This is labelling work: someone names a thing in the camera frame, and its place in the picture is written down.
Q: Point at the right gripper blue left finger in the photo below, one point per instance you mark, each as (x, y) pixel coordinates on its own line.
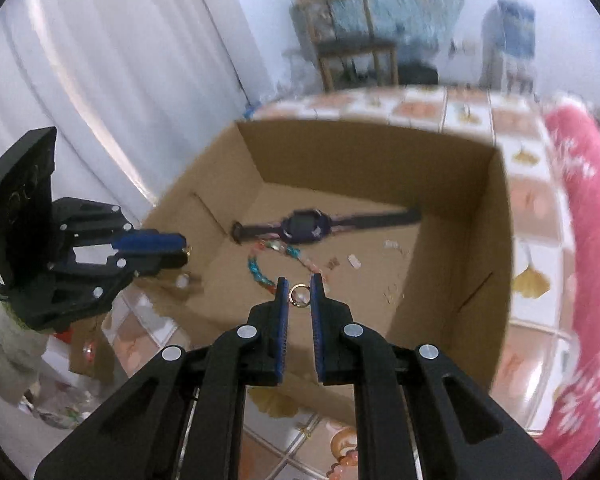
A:
(180, 416)

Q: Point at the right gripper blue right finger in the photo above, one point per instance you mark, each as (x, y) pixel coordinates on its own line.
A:
(417, 414)

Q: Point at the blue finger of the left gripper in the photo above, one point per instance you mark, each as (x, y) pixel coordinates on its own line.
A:
(149, 242)
(140, 264)

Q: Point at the pink strap smart watch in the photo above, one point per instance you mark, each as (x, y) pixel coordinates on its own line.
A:
(309, 226)

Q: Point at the ginkgo pattern tablecloth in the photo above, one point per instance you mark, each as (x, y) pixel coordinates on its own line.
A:
(302, 428)

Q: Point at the brown cardboard box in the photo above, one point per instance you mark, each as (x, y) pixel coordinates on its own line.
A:
(443, 281)

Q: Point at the white curtain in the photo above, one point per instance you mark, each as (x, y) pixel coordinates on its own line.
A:
(135, 89)

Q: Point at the wooden chair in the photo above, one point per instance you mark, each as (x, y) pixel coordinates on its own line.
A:
(331, 42)

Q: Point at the black trash bin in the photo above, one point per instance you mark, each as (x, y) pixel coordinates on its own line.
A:
(418, 74)

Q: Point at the pink floral blanket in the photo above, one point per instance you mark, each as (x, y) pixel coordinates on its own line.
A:
(574, 427)

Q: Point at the water dispenser with bottle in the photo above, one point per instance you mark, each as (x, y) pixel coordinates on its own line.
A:
(508, 47)

